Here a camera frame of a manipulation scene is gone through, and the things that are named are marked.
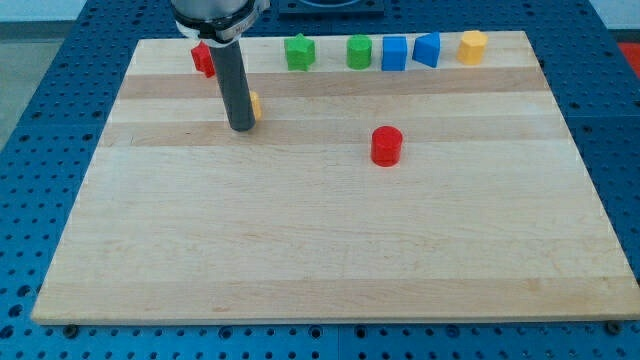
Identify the blue triangle block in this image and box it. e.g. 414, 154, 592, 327
412, 32, 441, 68

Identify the red star block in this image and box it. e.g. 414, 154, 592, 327
190, 42, 216, 78

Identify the yellow hexagon block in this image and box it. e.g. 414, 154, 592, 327
456, 30, 489, 65

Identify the wooden board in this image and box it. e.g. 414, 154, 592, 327
32, 31, 639, 325

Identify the blue cube block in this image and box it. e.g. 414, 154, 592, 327
381, 36, 408, 71

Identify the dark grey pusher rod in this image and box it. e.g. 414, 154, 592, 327
209, 42, 256, 132

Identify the red cylinder block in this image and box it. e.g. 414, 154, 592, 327
370, 126, 404, 167

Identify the yellow heart block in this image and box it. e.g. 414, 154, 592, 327
249, 91, 263, 121

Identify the green cylinder block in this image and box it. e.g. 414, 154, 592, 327
346, 34, 372, 70

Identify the green star block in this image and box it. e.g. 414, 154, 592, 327
284, 33, 316, 71

